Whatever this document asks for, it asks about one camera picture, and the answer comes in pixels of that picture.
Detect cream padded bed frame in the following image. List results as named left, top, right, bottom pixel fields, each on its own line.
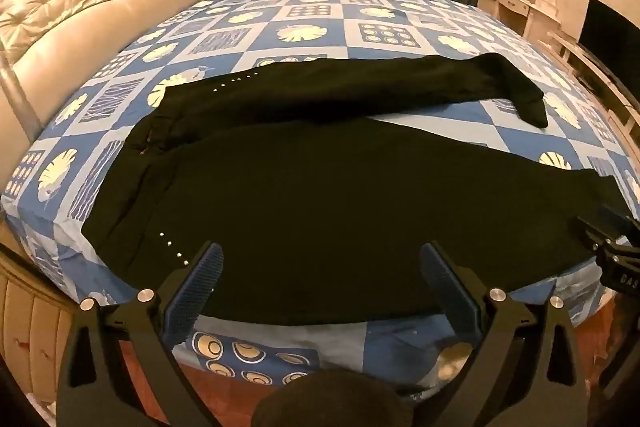
left=0, top=252, right=83, bottom=410

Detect blue patterned bedsheet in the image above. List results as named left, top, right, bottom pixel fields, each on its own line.
left=2, top=0, right=640, bottom=395

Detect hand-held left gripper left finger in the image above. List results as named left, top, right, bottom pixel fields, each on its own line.
left=56, top=242, right=224, bottom=427

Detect black television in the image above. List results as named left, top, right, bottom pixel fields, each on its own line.
left=580, top=0, right=636, bottom=72

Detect white dressing table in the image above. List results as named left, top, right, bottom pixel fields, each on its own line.
left=477, top=0, right=563, bottom=42

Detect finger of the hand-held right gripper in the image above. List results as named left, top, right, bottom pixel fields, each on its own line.
left=575, top=216, right=626, bottom=254
left=600, top=205, right=640, bottom=235

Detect white low tv bench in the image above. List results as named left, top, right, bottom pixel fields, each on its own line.
left=547, top=29, right=640, bottom=142

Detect black pants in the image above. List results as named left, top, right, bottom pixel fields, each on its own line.
left=81, top=54, right=632, bottom=327

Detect cream tufted headboard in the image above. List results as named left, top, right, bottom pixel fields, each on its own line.
left=0, top=0, right=218, bottom=148

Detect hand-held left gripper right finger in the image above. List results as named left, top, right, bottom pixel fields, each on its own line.
left=419, top=241, right=588, bottom=427

